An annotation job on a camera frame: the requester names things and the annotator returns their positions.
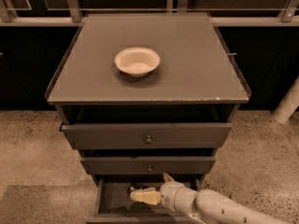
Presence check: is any grey top drawer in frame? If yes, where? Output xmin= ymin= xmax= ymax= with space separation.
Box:
xmin=62 ymin=123 xmax=232 ymax=149

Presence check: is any brass top drawer knob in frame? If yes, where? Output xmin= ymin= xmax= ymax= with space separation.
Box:
xmin=145 ymin=135 xmax=153 ymax=144

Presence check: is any metal railing frame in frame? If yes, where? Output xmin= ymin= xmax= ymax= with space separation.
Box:
xmin=0 ymin=0 xmax=299 ymax=27

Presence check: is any grey middle drawer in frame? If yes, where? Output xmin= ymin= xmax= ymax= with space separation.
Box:
xmin=81 ymin=157 xmax=216 ymax=175

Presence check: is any grey drawer cabinet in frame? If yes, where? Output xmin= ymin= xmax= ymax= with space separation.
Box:
xmin=44 ymin=12 xmax=252 ymax=224

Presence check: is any grey bottom drawer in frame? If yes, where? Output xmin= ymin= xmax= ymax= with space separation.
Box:
xmin=86 ymin=177 xmax=193 ymax=224

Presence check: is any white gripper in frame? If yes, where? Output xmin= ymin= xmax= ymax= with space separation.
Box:
xmin=130 ymin=173 xmax=184 ymax=211

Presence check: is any grey drawer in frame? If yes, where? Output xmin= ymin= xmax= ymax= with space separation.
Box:
xmin=86 ymin=177 xmax=193 ymax=224
xmin=62 ymin=123 xmax=232 ymax=149
xmin=81 ymin=157 xmax=216 ymax=175

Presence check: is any orange soda can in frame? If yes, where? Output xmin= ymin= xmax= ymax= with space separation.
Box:
xmin=128 ymin=182 xmax=148 ymax=192

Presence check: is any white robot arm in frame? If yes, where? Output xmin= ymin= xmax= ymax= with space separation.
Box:
xmin=129 ymin=173 xmax=289 ymax=224

